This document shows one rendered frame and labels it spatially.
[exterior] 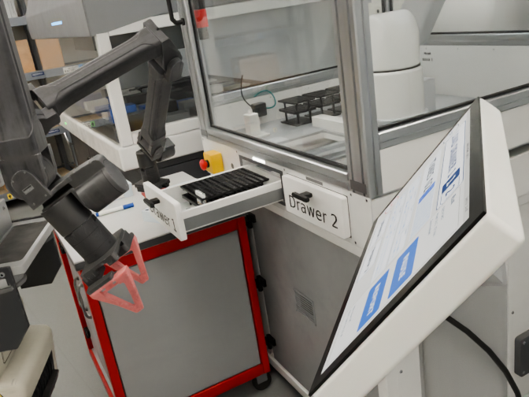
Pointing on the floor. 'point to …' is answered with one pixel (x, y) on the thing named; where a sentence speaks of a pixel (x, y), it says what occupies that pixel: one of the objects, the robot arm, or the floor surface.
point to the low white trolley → (175, 309)
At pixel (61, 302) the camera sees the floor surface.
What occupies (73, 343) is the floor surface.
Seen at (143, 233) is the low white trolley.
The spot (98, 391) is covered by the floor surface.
